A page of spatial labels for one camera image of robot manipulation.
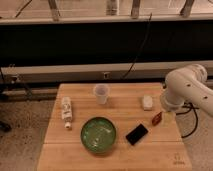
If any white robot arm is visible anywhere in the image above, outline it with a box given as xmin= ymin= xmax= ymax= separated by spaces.
xmin=160 ymin=64 xmax=213 ymax=117

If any small white block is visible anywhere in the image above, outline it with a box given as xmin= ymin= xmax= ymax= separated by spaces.
xmin=142 ymin=95 xmax=153 ymax=111

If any small red-brown object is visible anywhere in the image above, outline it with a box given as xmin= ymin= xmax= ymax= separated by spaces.
xmin=152 ymin=112 xmax=162 ymax=126

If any green ceramic bowl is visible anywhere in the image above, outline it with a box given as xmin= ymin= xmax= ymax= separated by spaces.
xmin=80 ymin=117 xmax=117 ymax=154

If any black hanging cable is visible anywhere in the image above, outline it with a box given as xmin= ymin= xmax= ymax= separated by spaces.
xmin=121 ymin=12 xmax=153 ymax=81

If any black cable at right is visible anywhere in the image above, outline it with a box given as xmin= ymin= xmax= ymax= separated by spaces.
xmin=175 ymin=102 xmax=199 ymax=139

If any translucent white cup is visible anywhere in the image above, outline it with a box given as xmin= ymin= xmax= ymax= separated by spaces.
xmin=93 ymin=84 xmax=110 ymax=105

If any black smartphone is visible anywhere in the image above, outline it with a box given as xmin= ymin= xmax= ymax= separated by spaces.
xmin=125 ymin=124 xmax=148 ymax=145

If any white tube with cap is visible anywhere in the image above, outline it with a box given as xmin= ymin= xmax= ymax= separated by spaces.
xmin=61 ymin=97 xmax=73 ymax=129

